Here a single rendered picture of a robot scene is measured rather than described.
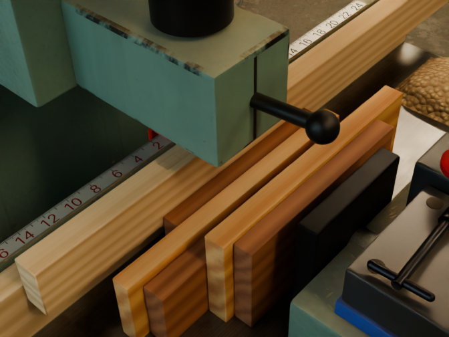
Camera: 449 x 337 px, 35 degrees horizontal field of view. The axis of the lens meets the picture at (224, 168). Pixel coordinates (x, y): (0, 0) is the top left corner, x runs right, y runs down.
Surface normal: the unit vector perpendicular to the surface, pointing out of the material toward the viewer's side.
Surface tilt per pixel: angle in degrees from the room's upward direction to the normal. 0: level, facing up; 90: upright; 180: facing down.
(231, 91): 90
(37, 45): 90
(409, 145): 0
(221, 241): 0
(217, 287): 90
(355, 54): 90
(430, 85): 31
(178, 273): 0
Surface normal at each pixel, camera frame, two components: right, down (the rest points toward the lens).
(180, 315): 0.74, 0.44
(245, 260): -0.67, 0.51
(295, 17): -0.03, -0.73
